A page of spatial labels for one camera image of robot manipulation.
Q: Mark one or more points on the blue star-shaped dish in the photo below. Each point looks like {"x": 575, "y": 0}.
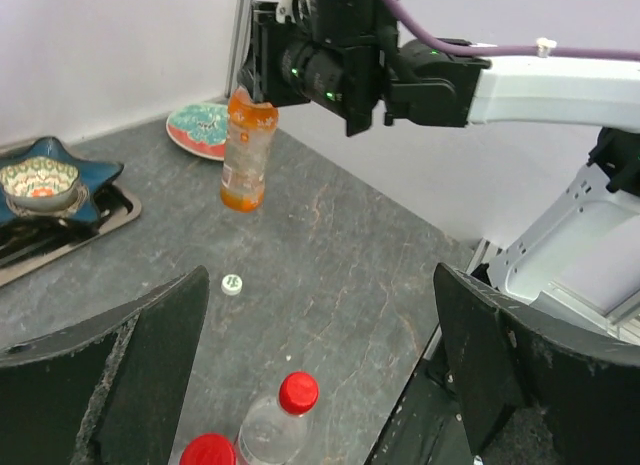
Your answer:
{"x": 94, "y": 176}

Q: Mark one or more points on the red cap water bottle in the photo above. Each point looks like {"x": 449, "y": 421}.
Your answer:
{"x": 209, "y": 449}
{"x": 278, "y": 425}

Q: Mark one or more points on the orange tea bottle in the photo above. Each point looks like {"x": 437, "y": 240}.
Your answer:
{"x": 250, "y": 131}

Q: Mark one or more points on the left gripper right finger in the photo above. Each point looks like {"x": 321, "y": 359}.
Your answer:
{"x": 532, "y": 388}

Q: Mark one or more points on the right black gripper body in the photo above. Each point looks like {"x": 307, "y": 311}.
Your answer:
{"x": 278, "y": 63}

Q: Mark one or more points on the metal tray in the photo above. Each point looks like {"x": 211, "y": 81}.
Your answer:
{"x": 27, "y": 245}

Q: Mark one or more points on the red teal floral plate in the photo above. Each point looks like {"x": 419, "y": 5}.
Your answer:
{"x": 200, "y": 129}

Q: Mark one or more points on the white tea bottle cap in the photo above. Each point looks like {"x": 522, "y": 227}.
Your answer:
{"x": 231, "y": 284}

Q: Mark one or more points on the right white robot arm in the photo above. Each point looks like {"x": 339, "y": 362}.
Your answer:
{"x": 349, "y": 55}

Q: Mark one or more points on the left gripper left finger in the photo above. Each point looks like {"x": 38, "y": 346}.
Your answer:
{"x": 107, "y": 390}

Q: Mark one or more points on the small patterned bowl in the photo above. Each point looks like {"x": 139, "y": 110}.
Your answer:
{"x": 40, "y": 183}

